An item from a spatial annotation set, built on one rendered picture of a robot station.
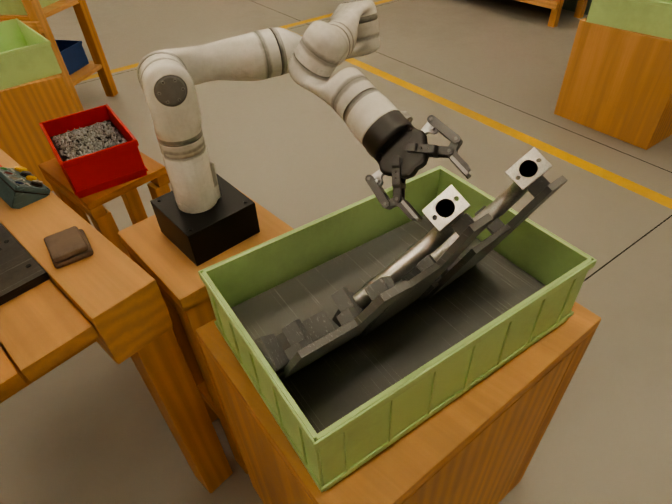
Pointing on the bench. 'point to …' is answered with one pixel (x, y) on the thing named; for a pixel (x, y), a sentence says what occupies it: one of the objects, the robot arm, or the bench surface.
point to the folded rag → (68, 246)
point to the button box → (19, 197)
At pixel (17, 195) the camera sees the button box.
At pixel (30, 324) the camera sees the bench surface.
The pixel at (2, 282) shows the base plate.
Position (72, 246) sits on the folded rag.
